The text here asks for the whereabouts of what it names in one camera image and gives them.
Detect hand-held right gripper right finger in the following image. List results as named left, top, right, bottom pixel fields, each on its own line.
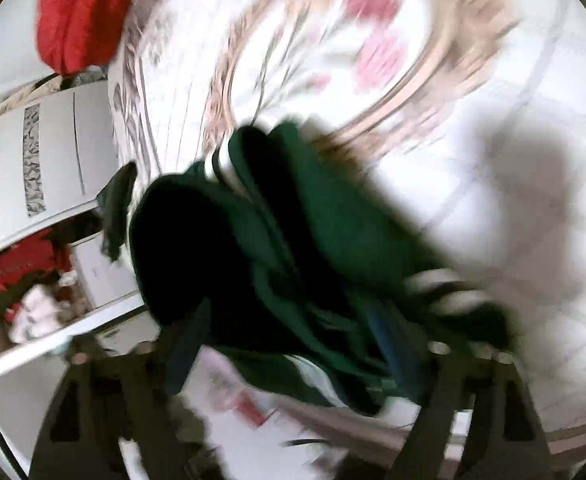
left=368, top=305, right=556, bottom=480

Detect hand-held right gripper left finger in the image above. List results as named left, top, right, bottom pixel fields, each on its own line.
left=29, top=300, right=214, bottom=480

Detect green and white varsity jacket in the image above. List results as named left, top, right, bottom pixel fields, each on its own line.
left=129, top=121, right=516, bottom=416

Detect red hanging clothes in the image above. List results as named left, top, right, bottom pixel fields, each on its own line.
left=0, top=230, right=71, bottom=291

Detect white fluffy garment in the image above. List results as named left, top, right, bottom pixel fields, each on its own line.
left=12, top=285, right=70, bottom=343

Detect black garment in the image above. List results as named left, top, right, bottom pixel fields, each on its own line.
left=97, top=161, right=138, bottom=261

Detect white wardrobe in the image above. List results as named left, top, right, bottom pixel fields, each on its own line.
left=0, top=80, right=159, bottom=411

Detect mauve floral blanket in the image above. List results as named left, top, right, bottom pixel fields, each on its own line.
left=108, top=0, right=586, bottom=466

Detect white lattice floral mat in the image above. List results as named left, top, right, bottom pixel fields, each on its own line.
left=138, top=0, right=586, bottom=461

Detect red quilt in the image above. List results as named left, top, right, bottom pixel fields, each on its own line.
left=36, top=0, right=146, bottom=77

